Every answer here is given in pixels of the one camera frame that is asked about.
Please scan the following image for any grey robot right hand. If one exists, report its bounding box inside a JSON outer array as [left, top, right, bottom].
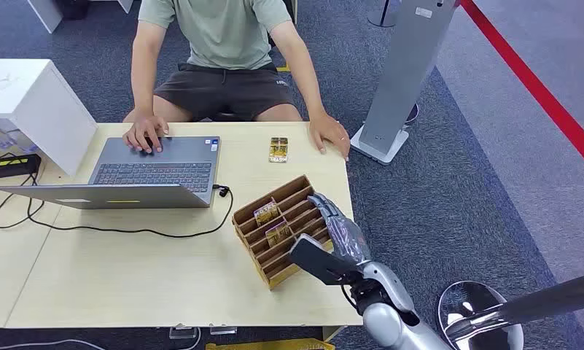
[[307, 191, 373, 267]]

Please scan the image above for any person's left hand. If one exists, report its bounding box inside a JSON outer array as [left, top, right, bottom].
[[308, 112, 351, 163]]

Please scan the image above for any person's right hand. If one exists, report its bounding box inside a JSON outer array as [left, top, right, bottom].
[[122, 112, 170, 155]]

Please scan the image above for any gold printed card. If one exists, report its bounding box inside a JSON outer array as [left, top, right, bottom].
[[265, 218, 292, 248], [268, 137, 289, 164], [252, 198, 281, 227]]

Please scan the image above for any wooden slotted card holder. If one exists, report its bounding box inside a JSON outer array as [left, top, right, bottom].
[[231, 174, 335, 291]]

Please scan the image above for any person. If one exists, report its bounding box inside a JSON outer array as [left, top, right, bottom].
[[122, 0, 351, 163]]

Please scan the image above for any grey laptop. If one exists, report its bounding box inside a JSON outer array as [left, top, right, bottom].
[[0, 136, 222, 211]]

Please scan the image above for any grey kiosk column stand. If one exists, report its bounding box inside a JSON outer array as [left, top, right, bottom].
[[350, 0, 462, 166]]

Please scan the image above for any white cabinet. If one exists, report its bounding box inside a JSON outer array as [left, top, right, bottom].
[[0, 58, 99, 176]]

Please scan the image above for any grey round stanchion base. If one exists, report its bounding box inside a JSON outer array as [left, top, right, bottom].
[[367, 0, 402, 28]]

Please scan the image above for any yellow flat object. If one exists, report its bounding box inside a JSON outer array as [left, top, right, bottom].
[[205, 338, 336, 350]]

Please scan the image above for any black power adapter yellow label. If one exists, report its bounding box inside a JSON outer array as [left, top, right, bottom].
[[0, 153, 42, 179]]

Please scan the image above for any clear plastic container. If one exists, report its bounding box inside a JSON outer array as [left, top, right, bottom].
[[0, 118, 39, 157]]

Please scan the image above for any red floor tape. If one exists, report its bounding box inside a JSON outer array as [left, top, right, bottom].
[[459, 0, 584, 179]]

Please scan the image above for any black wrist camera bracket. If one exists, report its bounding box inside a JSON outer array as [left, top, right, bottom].
[[288, 233, 365, 287]]

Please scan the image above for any black laptop charging cable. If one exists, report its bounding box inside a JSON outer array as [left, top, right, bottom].
[[0, 171, 235, 239]]

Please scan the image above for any white floor cable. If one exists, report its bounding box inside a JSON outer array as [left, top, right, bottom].
[[0, 338, 108, 350], [175, 328, 202, 350]]

